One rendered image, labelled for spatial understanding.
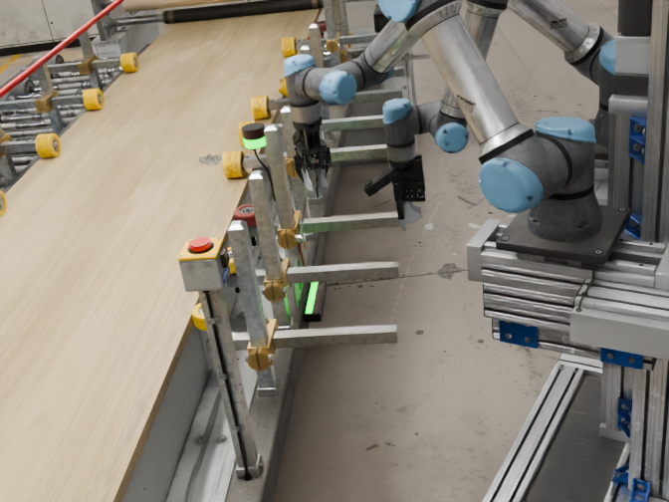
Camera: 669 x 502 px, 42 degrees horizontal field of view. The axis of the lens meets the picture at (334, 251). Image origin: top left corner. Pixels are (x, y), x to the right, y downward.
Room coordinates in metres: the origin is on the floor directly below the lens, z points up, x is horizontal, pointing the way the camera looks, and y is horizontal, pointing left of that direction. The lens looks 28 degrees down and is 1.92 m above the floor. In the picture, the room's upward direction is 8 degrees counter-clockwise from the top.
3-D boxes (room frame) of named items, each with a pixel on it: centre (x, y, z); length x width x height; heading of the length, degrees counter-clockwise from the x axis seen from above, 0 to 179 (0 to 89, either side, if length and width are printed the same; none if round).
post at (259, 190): (1.88, 0.15, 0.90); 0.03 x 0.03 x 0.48; 81
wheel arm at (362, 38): (3.64, -0.17, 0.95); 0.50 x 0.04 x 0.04; 81
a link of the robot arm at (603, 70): (2.03, -0.76, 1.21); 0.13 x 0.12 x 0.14; 4
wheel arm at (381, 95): (2.90, -0.06, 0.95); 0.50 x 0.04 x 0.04; 81
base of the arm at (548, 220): (1.61, -0.49, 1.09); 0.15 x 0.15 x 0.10
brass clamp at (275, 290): (1.90, 0.15, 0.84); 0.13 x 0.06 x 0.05; 171
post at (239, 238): (1.63, 0.19, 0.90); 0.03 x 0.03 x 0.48; 81
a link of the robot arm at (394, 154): (2.12, -0.21, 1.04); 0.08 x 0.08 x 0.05
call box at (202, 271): (1.37, 0.23, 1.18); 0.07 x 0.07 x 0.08; 81
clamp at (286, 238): (2.15, 0.12, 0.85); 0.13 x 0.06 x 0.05; 171
